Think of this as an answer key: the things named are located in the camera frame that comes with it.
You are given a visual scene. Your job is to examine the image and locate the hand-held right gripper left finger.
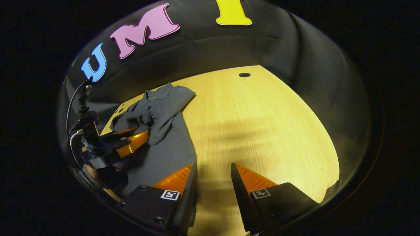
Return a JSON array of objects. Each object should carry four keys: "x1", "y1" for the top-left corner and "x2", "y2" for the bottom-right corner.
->
[{"x1": 118, "y1": 163, "x2": 199, "y2": 236}]

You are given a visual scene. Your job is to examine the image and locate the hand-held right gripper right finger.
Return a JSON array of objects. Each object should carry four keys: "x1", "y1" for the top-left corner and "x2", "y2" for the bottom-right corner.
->
[{"x1": 231, "y1": 163, "x2": 321, "y2": 235}]

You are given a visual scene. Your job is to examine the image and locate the grey button shirt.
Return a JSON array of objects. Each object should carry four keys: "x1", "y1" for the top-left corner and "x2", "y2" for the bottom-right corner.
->
[{"x1": 110, "y1": 83, "x2": 197, "y2": 198}]

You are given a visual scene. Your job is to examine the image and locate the black backdrop cloth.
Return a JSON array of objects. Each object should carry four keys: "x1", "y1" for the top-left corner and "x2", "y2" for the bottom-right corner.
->
[{"x1": 57, "y1": 0, "x2": 373, "y2": 205}]

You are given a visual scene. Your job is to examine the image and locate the white cable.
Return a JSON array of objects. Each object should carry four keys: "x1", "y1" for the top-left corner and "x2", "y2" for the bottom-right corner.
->
[{"x1": 69, "y1": 129, "x2": 84, "y2": 164}]

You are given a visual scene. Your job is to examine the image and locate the black cable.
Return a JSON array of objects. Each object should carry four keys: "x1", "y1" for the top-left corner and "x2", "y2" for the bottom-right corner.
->
[{"x1": 65, "y1": 79, "x2": 90, "y2": 138}]

